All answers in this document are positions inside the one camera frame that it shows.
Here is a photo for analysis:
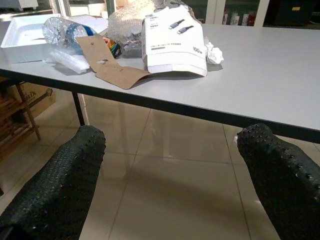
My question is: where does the white framed glass cabinet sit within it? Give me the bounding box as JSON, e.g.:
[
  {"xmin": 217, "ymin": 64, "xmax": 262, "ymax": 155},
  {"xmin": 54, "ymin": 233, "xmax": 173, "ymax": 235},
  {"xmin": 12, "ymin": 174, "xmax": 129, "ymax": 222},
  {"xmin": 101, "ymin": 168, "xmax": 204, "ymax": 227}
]
[{"xmin": 199, "ymin": 0, "xmax": 320, "ymax": 28}]

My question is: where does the brown cardboard box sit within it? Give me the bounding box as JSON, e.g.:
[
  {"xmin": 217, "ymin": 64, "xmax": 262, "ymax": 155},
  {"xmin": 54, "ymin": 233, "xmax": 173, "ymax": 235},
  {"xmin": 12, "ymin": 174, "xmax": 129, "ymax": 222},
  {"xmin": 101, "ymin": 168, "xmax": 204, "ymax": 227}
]
[{"xmin": 6, "ymin": 82, "xmax": 57, "ymax": 118}]

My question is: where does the white shallow box lid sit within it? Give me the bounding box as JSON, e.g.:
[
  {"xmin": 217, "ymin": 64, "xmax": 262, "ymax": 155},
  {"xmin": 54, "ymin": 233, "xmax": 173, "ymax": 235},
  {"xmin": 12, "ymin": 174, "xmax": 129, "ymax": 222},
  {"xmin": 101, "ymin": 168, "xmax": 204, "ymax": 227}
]
[{"xmin": 0, "ymin": 13, "xmax": 109, "ymax": 64}]

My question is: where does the crushed clear plastic bottle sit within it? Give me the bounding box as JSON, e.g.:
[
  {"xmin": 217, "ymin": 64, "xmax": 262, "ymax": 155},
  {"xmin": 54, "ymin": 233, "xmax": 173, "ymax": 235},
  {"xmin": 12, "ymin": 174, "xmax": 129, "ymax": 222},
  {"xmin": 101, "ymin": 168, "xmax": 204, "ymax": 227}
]
[{"xmin": 41, "ymin": 16, "xmax": 98, "ymax": 56}]

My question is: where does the brown cardboard piece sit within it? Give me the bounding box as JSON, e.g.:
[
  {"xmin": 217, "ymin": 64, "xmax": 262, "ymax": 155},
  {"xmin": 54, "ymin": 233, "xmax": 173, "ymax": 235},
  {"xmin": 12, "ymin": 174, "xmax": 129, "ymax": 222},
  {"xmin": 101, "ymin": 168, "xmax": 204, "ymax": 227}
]
[{"xmin": 75, "ymin": 34, "xmax": 152, "ymax": 90}]

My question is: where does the colourful small wrapper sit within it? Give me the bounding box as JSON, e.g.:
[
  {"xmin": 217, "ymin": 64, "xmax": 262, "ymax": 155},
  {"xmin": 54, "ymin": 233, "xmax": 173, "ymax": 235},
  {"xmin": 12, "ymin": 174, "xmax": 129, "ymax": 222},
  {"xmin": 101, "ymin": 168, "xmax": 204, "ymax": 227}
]
[{"xmin": 103, "ymin": 36, "xmax": 123, "ymax": 59}]

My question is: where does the clear bubble wrap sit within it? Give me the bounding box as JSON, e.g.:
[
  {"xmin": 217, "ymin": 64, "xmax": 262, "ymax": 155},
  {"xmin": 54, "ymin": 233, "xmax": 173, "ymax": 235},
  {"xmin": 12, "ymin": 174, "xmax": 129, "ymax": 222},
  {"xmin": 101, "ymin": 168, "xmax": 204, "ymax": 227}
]
[{"xmin": 107, "ymin": 9, "xmax": 147, "ymax": 59}]

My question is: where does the crumpled white paper ball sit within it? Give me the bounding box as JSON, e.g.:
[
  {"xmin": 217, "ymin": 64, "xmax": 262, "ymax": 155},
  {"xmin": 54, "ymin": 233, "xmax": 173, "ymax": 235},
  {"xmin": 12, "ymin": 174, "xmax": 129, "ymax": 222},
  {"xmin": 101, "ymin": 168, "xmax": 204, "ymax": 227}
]
[{"xmin": 203, "ymin": 36, "xmax": 225, "ymax": 66}]

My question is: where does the wooden rack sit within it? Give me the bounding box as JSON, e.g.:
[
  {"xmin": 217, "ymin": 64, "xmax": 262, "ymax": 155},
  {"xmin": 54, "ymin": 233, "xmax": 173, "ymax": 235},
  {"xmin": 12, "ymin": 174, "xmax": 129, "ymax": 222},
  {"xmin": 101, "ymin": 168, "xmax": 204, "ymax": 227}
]
[{"xmin": 0, "ymin": 79, "xmax": 54, "ymax": 161}]

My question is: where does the white cable packaging box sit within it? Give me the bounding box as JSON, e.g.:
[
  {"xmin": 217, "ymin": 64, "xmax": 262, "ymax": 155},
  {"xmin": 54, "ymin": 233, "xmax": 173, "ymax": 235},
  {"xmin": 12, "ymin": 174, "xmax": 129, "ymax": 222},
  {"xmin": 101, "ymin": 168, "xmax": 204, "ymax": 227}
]
[{"xmin": 141, "ymin": 5, "xmax": 208, "ymax": 77}]

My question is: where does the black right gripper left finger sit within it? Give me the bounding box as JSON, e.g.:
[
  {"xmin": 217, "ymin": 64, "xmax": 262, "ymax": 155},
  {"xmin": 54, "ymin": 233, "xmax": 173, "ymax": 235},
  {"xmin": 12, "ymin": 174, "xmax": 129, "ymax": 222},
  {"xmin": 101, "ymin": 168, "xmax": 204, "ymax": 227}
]
[{"xmin": 0, "ymin": 124, "xmax": 107, "ymax": 240}]

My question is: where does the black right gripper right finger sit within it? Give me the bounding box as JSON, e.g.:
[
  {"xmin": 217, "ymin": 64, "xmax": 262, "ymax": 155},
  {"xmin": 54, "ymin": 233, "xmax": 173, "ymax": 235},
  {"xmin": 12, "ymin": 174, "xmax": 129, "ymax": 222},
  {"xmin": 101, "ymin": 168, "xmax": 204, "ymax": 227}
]
[{"xmin": 236, "ymin": 122, "xmax": 320, "ymax": 240}]

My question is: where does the grey table with black frame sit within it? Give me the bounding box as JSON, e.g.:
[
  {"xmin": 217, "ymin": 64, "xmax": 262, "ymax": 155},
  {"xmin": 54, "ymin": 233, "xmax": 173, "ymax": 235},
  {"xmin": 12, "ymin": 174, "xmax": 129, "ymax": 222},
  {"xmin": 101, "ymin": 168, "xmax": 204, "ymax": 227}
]
[{"xmin": 0, "ymin": 19, "xmax": 320, "ymax": 145}]

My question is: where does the clear plastic bag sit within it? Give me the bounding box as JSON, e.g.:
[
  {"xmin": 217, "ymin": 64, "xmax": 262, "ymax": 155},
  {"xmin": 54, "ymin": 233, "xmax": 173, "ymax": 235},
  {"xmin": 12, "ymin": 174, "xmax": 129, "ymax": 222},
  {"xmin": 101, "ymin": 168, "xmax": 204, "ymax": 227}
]
[{"xmin": 45, "ymin": 48, "xmax": 91, "ymax": 75}]

